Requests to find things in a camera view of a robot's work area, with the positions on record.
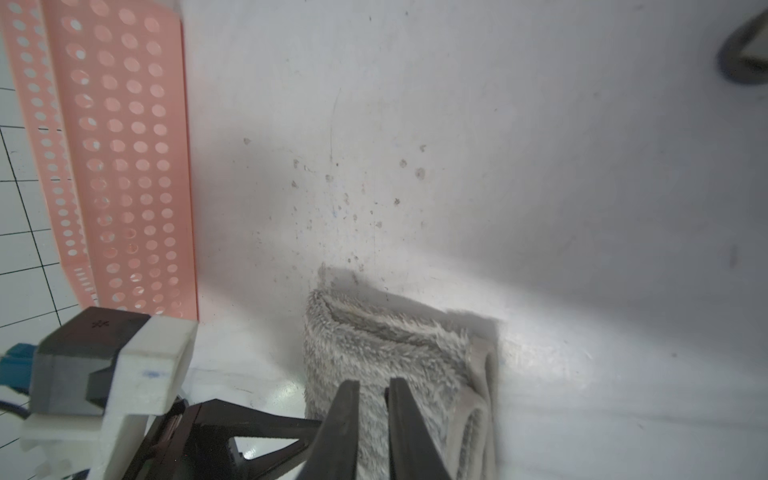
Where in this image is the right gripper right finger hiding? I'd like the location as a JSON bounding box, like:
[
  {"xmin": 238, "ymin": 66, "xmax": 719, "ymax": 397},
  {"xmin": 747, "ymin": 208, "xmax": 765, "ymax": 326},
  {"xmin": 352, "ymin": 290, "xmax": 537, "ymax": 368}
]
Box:
[{"xmin": 385, "ymin": 378, "xmax": 450, "ymax": 480}]

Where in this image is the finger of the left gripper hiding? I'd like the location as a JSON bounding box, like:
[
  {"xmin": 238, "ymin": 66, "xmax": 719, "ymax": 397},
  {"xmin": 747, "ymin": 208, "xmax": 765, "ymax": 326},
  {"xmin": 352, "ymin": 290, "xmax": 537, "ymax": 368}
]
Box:
[{"xmin": 123, "ymin": 399, "xmax": 322, "ymax": 479}]

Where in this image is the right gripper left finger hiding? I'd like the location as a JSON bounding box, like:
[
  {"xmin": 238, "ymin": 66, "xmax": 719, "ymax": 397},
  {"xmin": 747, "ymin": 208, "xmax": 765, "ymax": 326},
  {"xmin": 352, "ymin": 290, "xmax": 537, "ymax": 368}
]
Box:
[{"xmin": 297, "ymin": 380, "xmax": 360, "ymax": 480}]

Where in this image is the grey striped dishcloth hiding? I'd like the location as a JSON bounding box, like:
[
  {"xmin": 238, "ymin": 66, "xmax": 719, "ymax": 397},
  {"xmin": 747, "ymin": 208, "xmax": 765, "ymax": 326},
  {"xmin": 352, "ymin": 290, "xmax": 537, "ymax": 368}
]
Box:
[{"xmin": 303, "ymin": 289, "xmax": 498, "ymax": 479}]

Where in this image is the pink plastic basket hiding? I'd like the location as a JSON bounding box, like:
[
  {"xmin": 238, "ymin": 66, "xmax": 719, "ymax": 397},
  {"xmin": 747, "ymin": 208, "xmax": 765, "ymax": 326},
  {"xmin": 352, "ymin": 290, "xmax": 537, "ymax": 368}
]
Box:
[{"xmin": 1, "ymin": 1, "xmax": 198, "ymax": 320}]

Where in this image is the steel two-tier dish rack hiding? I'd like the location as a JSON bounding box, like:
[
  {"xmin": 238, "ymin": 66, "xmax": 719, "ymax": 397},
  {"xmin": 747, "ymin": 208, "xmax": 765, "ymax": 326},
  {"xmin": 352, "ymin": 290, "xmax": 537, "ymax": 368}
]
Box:
[{"xmin": 717, "ymin": 10, "xmax": 767, "ymax": 86}]

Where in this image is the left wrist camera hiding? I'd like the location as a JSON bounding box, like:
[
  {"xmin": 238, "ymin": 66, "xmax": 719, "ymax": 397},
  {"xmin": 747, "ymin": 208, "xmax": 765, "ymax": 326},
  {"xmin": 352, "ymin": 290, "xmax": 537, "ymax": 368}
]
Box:
[{"xmin": 1, "ymin": 307, "xmax": 198, "ymax": 479}]

